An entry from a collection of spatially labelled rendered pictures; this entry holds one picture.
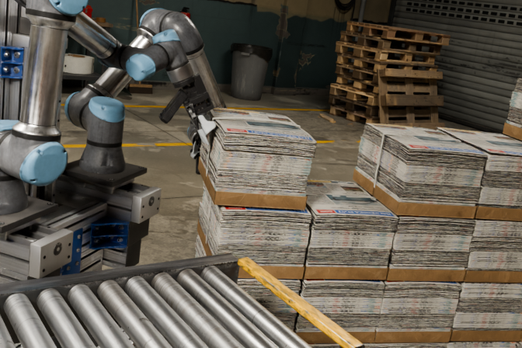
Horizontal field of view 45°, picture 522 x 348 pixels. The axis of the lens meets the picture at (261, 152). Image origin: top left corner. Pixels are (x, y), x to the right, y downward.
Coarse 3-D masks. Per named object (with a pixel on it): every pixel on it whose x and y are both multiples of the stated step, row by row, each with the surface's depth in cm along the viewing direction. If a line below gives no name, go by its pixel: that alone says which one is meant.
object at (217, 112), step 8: (208, 112) 214; (216, 112) 209; (224, 112) 211; (232, 112) 212; (240, 112) 214; (248, 112) 217; (256, 112) 220; (264, 120) 207; (280, 120) 211; (288, 120) 213; (208, 136) 209; (208, 144) 206; (200, 152) 218
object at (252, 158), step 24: (216, 144) 192; (240, 144) 184; (264, 144) 186; (288, 144) 188; (312, 144) 189; (216, 168) 187; (240, 168) 187; (264, 168) 189; (288, 168) 190; (240, 192) 189; (264, 192) 190; (288, 192) 192
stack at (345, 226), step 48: (336, 192) 221; (240, 240) 192; (288, 240) 195; (336, 240) 201; (384, 240) 205; (432, 240) 209; (480, 240) 214; (336, 288) 205; (384, 288) 209; (432, 288) 213; (480, 288) 219
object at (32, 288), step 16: (208, 256) 159; (224, 256) 161; (96, 272) 143; (112, 272) 144; (128, 272) 145; (144, 272) 146; (160, 272) 147; (176, 272) 150; (224, 272) 158; (0, 288) 130; (16, 288) 130; (32, 288) 131; (48, 288) 133; (64, 288) 135; (96, 288) 139; (0, 304) 128; (32, 304) 132; (80, 320) 139; (16, 336) 132
